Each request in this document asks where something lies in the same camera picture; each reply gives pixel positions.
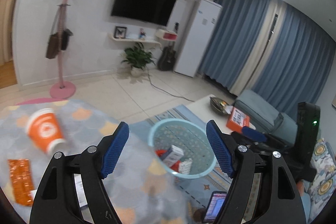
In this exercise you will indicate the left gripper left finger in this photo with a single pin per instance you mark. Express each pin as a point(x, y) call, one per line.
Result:
point(56, 198)

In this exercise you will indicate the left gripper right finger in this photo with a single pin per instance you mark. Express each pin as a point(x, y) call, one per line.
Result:
point(278, 199)

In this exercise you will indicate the orange paper cup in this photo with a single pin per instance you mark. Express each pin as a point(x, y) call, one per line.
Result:
point(44, 130)

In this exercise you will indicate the white dotted paper bag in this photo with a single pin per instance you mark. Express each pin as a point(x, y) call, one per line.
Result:
point(184, 167)

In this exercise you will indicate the light blue laundry basket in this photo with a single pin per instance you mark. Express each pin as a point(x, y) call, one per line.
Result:
point(181, 147)

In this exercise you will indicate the white blue carton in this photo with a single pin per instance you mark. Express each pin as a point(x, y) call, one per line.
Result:
point(172, 155)

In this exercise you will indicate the red blue playing card box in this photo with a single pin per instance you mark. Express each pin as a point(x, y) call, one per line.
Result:
point(159, 152)

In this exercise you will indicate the orange foil packet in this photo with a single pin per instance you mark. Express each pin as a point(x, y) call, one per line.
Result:
point(21, 180)

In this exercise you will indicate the teal sofa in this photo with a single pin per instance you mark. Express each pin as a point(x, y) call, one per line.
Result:
point(320, 193)

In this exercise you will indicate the smartphone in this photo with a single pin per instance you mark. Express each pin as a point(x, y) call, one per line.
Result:
point(214, 206)

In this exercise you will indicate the orange tissue box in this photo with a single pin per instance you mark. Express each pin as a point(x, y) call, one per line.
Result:
point(237, 120)

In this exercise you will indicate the scallop pattern tablecloth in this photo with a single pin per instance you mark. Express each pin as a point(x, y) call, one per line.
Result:
point(139, 188)

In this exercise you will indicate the dark bowl with snacks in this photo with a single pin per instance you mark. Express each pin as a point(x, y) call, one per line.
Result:
point(220, 106)

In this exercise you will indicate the white coffee table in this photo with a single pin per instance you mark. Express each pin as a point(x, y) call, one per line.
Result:
point(201, 108)

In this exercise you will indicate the pink coat rack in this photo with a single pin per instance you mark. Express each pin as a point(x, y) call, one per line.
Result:
point(62, 90)

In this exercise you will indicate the blue curtains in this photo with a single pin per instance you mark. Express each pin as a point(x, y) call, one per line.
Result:
point(271, 48)

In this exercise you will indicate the brown hanging bag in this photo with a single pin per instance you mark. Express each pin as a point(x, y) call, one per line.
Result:
point(52, 47)

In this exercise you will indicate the black acoustic guitar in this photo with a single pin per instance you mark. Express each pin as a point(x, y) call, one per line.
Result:
point(167, 60)

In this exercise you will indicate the green potted plant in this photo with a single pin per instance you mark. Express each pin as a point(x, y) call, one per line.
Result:
point(138, 58)

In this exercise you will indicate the black hanging bag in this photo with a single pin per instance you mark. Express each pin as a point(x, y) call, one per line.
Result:
point(67, 33)

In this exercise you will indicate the white refrigerator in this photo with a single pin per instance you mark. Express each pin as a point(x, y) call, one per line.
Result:
point(196, 37)

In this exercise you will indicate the framed butterfly picture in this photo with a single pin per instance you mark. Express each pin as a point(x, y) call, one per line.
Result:
point(120, 32)

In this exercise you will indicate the white red wall box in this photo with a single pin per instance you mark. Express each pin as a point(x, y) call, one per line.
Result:
point(166, 35)

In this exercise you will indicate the white lower wall shelf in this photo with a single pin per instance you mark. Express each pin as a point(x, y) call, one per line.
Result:
point(134, 40)

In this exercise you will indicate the black wall television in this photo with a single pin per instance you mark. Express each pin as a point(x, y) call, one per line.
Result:
point(151, 11)

